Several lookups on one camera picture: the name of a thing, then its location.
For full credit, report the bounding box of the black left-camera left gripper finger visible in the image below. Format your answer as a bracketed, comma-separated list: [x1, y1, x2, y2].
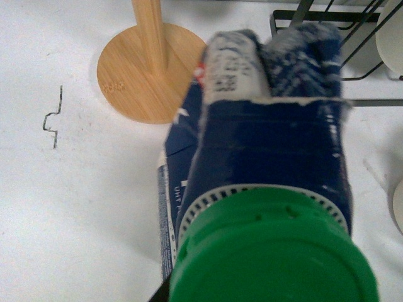
[148, 278, 170, 302]

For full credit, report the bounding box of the blue milk carton green cap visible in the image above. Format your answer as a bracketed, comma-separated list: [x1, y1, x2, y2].
[154, 23, 379, 301]

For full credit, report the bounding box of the cream mug with black handle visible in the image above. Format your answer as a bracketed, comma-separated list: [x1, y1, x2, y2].
[392, 181, 403, 232]

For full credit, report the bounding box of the cream mug hanging right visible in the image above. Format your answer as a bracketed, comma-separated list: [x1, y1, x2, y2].
[375, 0, 402, 76]

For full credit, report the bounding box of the black wire mug rack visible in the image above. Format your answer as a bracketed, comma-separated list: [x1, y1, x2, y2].
[270, 1, 402, 107]

